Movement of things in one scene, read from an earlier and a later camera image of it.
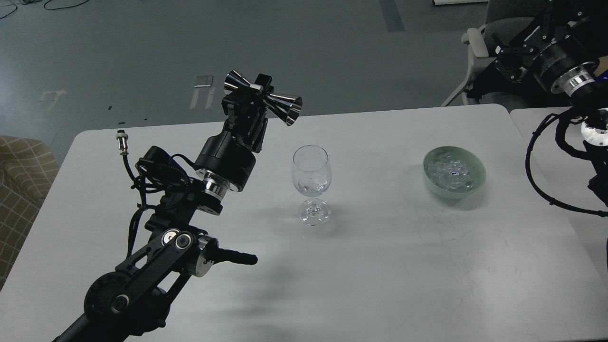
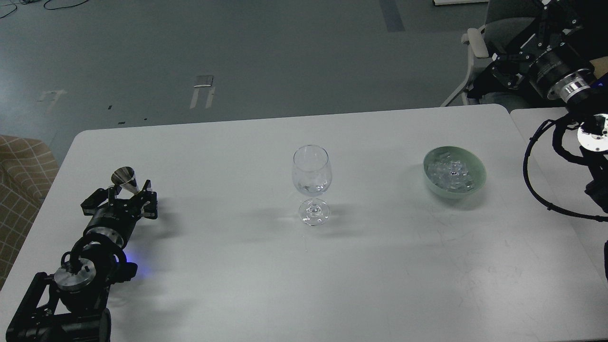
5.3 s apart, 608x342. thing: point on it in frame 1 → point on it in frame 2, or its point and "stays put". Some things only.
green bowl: x=453 y=173 stays put
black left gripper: x=230 y=154 → x=115 y=221
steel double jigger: x=289 y=108 → x=125 y=176
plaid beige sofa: x=27 y=170 stays put
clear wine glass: x=312 y=175 stays put
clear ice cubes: x=448 y=171 stays put
